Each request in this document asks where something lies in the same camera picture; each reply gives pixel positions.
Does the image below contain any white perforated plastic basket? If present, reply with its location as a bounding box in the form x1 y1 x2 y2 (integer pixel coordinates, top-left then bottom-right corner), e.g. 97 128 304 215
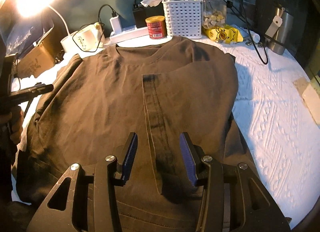
162 0 202 39

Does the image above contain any white cartoon mug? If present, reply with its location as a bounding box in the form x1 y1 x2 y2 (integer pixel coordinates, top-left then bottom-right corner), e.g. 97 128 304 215
72 22 105 52

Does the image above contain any cardboard box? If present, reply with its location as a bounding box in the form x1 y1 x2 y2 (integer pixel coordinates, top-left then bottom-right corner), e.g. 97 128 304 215
15 25 64 78

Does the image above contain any tablet screen with plastic bag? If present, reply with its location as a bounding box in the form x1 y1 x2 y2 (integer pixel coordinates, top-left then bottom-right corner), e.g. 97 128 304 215
4 15 54 58

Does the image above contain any black power adapter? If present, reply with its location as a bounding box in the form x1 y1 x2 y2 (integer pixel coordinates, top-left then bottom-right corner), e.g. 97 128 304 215
132 4 164 29

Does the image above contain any yellow snack packet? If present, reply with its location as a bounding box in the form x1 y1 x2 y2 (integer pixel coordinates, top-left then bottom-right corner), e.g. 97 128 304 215
202 25 244 44

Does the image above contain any red can yellow lid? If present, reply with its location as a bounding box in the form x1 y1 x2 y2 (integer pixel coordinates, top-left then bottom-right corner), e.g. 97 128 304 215
145 16 167 39

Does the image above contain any glass jar white lid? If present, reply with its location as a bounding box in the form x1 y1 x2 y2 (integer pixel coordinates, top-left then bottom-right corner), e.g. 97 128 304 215
201 0 227 30

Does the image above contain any person's left hand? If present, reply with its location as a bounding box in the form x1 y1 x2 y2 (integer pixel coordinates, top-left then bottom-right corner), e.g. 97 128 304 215
1 106 24 145

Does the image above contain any white usb charger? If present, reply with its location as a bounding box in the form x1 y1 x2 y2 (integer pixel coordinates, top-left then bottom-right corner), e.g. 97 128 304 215
110 16 122 34

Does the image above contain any white power strip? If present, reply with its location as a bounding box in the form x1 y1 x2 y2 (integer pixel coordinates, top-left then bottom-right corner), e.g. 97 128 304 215
110 26 149 44

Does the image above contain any dark brown t-shirt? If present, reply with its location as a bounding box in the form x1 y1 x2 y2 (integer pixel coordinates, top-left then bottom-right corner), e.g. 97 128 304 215
16 37 255 231

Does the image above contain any black cable over mug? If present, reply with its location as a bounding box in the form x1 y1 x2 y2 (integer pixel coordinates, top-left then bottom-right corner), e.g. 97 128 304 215
71 21 106 54

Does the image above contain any tissue pack box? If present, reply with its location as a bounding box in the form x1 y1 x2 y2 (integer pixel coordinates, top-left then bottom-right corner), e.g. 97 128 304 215
293 77 320 125

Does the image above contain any steel tumbler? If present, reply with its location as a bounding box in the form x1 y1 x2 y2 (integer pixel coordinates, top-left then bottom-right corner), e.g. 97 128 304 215
265 7 293 55

